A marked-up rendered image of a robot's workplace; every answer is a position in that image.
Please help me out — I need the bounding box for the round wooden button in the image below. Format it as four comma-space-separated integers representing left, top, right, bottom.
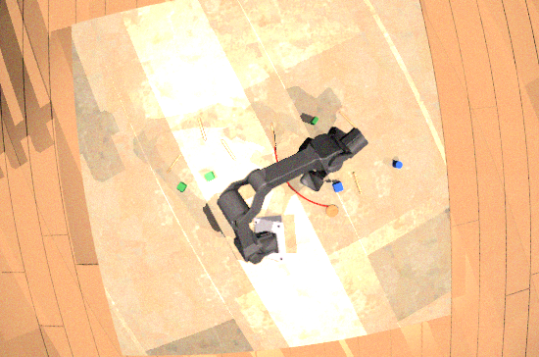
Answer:
325, 204, 338, 218

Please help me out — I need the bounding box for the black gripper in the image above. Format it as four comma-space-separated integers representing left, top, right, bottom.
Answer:
300, 127, 346, 192

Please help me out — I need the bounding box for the blue wooden block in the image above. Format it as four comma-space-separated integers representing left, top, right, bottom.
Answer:
332, 181, 344, 193

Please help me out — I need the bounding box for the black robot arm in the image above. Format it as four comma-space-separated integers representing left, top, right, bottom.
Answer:
217, 127, 368, 265

